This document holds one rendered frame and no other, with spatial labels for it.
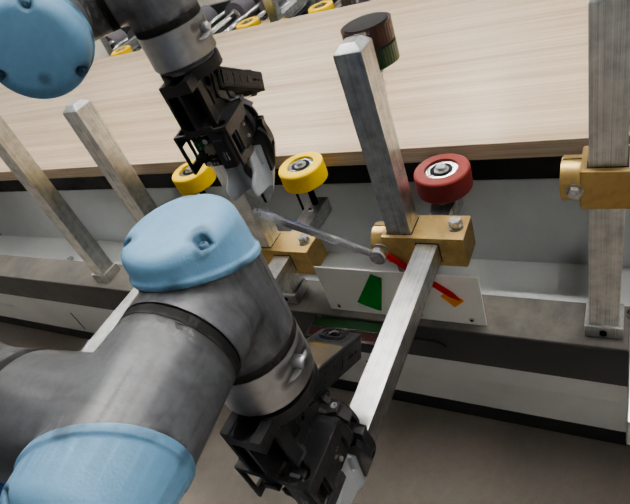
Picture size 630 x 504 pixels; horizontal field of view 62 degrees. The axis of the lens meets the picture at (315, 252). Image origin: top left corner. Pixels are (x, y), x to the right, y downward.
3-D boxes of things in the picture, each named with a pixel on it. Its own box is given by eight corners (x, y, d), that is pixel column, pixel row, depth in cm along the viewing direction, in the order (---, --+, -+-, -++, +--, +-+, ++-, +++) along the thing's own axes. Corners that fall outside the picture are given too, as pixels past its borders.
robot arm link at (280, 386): (231, 297, 42) (321, 307, 37) (253, 334, 44) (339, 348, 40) (178, 376, 37) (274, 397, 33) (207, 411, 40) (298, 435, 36)
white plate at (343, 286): (486, 327, 77) (477, 279, 71) (330, 309, 90) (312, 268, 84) (487, 324, 77) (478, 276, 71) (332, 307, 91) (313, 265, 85)
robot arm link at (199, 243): (77, 279, 29) (153, 187, 35) (172, 392, 36) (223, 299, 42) (192, 276, 26) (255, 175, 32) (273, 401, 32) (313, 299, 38)
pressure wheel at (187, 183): (236, 213, 106) (212, 165, 99) (201, 231, 105) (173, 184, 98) (227, 196, 112) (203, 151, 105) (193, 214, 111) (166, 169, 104)
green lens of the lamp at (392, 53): (390, 70, 60) (386, 51, 59) (344, 76, 63) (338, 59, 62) (406, 47, 64) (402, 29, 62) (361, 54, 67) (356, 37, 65)
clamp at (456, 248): (468, 267, 71) (463, 239, 67) (375, 262, 77) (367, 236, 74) (477, 239, 74) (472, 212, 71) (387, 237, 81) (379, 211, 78)
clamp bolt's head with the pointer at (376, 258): (462, 305, 73) (373, 250, 73) (453, 313, 75) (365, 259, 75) (466, 295, 74) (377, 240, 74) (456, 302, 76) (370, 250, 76)
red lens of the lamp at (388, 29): (385, 49, 58) (381, 29, 57) (338, 56, 62) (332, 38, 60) (401, 26, 62) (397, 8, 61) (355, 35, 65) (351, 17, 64)
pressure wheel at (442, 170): (474, 246, 77) (462, 181, 70) (421, 244, 81) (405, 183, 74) (484, 211, 82) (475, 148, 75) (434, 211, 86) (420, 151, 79)
